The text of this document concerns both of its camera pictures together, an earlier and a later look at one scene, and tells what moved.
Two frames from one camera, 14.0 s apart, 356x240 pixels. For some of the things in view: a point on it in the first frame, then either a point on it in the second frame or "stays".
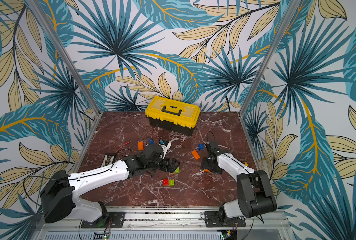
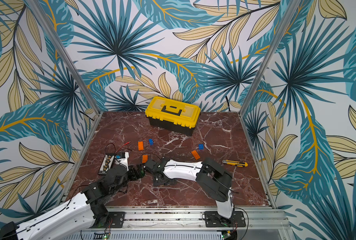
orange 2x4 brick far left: (140, 145) stays
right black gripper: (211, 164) to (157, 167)
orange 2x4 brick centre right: (195, 154) stays
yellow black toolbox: (178, 116) stays
